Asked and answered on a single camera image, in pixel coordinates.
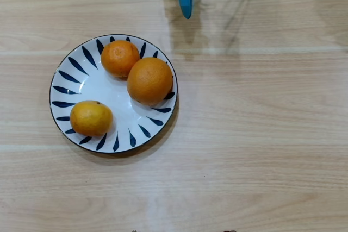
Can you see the small deep orange mandarin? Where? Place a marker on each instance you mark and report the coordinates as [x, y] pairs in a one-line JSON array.
[[120, 58]]

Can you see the large round orange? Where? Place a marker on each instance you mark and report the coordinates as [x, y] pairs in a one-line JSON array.
[[149, 81]]

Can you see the yellowish orange with stem dot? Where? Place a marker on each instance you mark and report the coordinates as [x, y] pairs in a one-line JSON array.
[[91, 119]]

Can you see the white plate with blue strokes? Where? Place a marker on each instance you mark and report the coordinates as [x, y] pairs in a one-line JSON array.
[[108, 93]]

